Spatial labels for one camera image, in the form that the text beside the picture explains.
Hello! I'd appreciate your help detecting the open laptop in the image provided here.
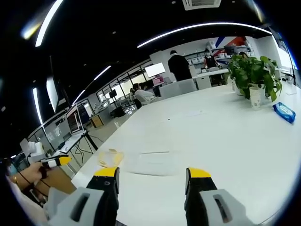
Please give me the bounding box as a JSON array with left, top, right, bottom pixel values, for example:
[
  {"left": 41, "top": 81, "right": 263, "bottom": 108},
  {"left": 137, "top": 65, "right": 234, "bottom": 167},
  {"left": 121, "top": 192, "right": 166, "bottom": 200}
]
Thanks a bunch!
[{"left": 58, "top": 105, "right": 88, "bottom": 154}]

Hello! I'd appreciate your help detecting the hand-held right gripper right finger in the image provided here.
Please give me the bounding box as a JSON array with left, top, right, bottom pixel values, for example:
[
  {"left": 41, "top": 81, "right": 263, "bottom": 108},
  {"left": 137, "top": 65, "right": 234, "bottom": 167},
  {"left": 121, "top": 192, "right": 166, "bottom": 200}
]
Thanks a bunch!
[{"left": 184, "top": 167, "right": 255, "bottom": 226}]

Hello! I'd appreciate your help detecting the ceiling air vent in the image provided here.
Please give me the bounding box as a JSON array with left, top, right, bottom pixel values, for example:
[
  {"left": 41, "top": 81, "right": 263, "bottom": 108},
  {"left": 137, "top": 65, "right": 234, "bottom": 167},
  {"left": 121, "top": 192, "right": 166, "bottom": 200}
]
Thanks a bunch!
[{"left": 182, "top": 0, "right": 223, "bottom": 11}]

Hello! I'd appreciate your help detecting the hanging display screen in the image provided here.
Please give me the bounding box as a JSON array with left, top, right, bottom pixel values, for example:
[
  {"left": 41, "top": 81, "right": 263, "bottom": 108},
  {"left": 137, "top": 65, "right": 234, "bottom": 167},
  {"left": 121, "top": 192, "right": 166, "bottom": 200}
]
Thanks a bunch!
[{"left": 46, "top": 75, "right": 60, "bottom": 113}]

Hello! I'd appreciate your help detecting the person's left hand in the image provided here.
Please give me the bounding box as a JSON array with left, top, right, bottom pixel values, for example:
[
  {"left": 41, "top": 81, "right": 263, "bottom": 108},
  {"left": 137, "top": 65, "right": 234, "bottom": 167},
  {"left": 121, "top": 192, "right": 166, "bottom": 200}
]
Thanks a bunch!
[{"left": 22, "top": 161, "right": 51, "bottom": 187}]

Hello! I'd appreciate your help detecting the clear plastic bag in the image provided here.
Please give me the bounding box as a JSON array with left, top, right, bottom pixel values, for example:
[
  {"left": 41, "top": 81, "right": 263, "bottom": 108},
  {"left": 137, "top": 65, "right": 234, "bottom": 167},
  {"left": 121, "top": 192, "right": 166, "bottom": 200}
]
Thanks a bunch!
[{"left": 124, "top": 150, "right": 177, "bottom": 177}]

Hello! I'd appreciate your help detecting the brown cardboard box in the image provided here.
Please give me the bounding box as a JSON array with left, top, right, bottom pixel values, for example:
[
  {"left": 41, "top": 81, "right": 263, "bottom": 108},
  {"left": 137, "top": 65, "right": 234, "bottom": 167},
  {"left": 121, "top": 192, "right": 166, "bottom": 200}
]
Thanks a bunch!
[{"left": 35, "top": 164, "right": 78, "bottom": 197}]

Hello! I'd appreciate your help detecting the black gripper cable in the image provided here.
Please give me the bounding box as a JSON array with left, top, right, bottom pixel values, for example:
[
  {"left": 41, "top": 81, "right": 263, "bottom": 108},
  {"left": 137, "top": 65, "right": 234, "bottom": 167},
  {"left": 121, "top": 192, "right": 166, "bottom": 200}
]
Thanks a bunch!
[{"left": 17, "top": 166, "right": 51, "bottom": 197}]

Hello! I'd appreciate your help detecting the grey chair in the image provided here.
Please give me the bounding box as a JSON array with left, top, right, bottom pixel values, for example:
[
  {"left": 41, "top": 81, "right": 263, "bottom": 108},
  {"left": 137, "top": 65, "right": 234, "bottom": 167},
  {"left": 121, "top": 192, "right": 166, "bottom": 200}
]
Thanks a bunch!
[{"left": 159, "top": 78, "right": 198, "bottom": 98}]

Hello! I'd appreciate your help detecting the black laptop stand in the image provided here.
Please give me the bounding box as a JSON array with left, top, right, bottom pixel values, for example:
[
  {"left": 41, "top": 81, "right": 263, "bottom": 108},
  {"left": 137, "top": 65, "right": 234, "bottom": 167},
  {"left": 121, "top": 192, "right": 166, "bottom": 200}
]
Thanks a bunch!
[{"left": 74, "top": 133, "right": 99, "bottom": 165}]

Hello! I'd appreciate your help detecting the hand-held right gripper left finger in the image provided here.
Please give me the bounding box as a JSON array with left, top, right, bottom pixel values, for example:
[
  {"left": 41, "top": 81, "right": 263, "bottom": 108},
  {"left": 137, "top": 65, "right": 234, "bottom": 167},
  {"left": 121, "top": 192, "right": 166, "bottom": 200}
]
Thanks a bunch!
[{"left": 48, "top": 167, "right": 120, "bottom": 226}]

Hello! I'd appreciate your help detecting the white computer monitor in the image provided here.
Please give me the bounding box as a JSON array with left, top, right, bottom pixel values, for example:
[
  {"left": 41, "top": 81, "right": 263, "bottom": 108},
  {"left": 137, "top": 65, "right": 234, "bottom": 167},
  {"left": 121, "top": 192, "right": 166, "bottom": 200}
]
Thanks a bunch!
[{"left": 144, "top": 62, "right": 166, "bottom": 78}]

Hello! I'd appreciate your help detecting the long ceiling light strip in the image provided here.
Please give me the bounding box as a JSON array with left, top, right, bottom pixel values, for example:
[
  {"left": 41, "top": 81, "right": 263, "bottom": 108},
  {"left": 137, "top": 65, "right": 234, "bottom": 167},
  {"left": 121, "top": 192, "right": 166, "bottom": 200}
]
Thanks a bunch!
[{"left": 137, "top": 22, "right": 273, "bottom": 49}]

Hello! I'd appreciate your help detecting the blue wet wipes pack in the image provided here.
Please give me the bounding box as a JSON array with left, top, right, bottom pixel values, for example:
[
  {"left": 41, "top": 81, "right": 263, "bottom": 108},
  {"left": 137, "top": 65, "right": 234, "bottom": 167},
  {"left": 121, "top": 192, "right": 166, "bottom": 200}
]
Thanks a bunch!
[{"left": 272, "top": 101, "right": 297, "bottom": 124}]

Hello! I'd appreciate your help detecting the person's white sleeve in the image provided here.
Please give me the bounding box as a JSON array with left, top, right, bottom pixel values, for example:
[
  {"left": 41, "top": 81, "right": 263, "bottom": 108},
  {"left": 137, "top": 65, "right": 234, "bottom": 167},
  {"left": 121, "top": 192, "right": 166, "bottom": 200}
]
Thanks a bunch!
[{"left": 6, "top": 175, "right": 51, "bottom": 226}]

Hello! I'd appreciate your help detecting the green plant in white cup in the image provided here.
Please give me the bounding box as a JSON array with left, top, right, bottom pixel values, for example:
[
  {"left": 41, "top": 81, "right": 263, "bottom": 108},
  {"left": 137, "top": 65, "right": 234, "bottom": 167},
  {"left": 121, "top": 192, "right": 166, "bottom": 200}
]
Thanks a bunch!
[{"left": 227, "top": 54, "right": 283, "bottom": 111}]

